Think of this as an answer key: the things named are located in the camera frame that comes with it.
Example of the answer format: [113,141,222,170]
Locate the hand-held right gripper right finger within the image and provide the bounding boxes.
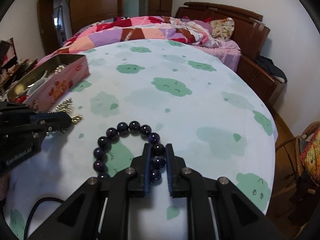
[165,143,288,240]

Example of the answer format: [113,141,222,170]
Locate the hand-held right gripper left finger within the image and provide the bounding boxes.
[27,143,153,240]

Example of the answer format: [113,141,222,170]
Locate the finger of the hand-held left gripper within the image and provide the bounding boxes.
[45,116,72,133]
[29,111,69,125]

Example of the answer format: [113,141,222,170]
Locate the gold bead chain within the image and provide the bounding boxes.
[46,99,83,137]

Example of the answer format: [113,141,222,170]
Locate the pink tin box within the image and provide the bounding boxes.
[7,54,90,112]

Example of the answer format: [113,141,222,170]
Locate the white jade bangle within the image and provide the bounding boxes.
[26,79,50,97]

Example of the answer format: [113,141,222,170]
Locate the dark purple bead bracelet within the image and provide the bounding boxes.
[93,120,167,182]

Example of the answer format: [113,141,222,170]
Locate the dresser mirror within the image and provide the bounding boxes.
[0,38,18,68]

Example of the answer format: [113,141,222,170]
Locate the brown wooden wardrobe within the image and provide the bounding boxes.
[37,0,175,55]

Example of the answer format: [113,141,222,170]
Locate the patchwork quilt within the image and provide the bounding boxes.
[37,16,218,63]

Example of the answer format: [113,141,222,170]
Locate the wooden nightstand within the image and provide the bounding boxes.
[236,55,288,108]

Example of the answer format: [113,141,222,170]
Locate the pink bed sheet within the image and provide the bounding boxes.
[195,39,242,72]

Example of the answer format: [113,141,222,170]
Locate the colourful patterned cushion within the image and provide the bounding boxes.
[300,130,320,180]

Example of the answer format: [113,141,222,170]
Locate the dark clothes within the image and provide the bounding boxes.
[255,55,288,83]

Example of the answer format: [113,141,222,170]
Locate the wicker chair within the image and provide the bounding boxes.
[275,121,320,205]

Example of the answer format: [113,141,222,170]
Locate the floral pillow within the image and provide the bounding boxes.
[209,17,235,40]

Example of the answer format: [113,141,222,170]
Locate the wooden bed headboard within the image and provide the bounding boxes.
[175,2,271,59]

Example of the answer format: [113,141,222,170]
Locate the black cable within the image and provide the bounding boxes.
[24,197,67,238]

